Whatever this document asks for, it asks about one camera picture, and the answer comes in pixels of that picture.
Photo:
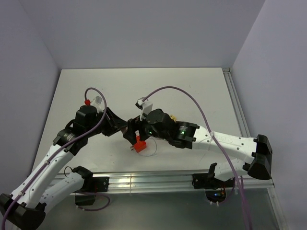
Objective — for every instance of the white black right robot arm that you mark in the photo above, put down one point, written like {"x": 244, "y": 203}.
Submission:
{"x": 251, "y": 156}

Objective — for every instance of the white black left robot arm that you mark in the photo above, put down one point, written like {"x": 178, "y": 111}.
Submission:
{"x": 27, "y": 206}

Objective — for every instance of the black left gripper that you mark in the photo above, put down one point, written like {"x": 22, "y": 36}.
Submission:
{"x": 114, "y": 123}

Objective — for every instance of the red cube adapter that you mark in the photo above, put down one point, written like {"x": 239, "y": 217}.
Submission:
{"x": 139, "y": 146}

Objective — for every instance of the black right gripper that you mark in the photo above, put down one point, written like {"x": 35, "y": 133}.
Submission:
{"x": 133, "y": 125}

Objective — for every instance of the yellow charger plug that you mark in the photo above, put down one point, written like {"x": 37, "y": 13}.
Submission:
{"x": 173, "y": 118}

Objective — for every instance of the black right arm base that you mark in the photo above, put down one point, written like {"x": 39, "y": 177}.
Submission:
{"x": 215, "y": 189}

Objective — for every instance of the brown charger plug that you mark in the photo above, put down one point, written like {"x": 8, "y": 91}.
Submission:
{"x": 124, "y": 130}

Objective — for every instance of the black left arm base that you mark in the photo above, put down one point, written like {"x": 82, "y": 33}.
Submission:
{"x": 92, "y": 189}

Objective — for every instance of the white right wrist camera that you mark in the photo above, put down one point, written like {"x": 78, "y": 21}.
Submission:
{"x": 145, "y": 107}

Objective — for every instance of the aluminium table frame rail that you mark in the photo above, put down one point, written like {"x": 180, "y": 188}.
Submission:
{"x": 151, "y": 190}

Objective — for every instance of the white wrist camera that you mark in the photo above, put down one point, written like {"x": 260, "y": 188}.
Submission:
{"x": 145, "y": 107}
{"x": 96, "y": 102}

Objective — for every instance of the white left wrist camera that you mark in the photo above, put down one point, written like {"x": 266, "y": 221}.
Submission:
{"x": 96, "y": 102}

